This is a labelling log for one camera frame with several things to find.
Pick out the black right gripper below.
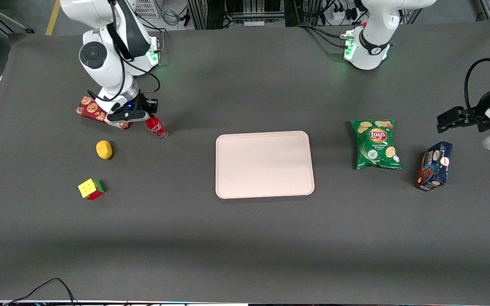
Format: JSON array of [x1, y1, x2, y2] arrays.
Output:
[[131, 93, 159, 124]]

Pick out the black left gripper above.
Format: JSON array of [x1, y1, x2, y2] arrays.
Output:
[[437, 91, 490, 133]]

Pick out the red coke bottle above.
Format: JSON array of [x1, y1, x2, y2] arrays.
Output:
[[145, 116, 169, 140]]

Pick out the beige plastic tray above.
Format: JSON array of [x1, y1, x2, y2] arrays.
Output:
[[215, 130, 315, 199]]

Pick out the blue chocolate cookie box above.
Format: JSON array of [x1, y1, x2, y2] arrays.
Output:
[[415, 141, 454, 192]]

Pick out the yellow lemon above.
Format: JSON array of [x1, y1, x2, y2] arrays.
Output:
[[96, 140, 113, 160]]

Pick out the red cookie box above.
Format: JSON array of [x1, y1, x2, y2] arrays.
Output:
[[76, 96, 131, 130]]

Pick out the green Lay's chips bag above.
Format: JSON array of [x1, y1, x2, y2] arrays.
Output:
[[350, 119, 402, 170]]

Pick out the colourful puzzle cube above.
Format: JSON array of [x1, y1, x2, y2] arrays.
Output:
[[78, 178, 105, 201]]

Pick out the white vented box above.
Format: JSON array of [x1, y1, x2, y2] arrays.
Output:
[[136, 0, 161, 19]]

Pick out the aluminium equipment rack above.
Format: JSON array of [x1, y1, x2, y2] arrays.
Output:
[[187, 0, 286, 30]]

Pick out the white power strip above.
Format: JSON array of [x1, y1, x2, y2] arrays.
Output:
[[331, 5, 359, 23]]

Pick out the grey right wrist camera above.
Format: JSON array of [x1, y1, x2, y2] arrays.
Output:
[[107, 108, 150, 125]]

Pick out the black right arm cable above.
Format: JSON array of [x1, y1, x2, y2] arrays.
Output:
[[87, 0, 161, 102]]

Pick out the grey coiled cable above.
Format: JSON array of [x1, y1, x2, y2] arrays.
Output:
[[160, 8, 182, 27]]

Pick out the black base power cables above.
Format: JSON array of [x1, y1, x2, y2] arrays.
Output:
[[296, 23, 356, 50]]

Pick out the aluminium frame bar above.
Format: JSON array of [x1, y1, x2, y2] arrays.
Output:
[[0, 11, 35, 34]]

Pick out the black thin floor cable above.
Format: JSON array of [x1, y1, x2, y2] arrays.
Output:
[[3, 278, 79, 306]]

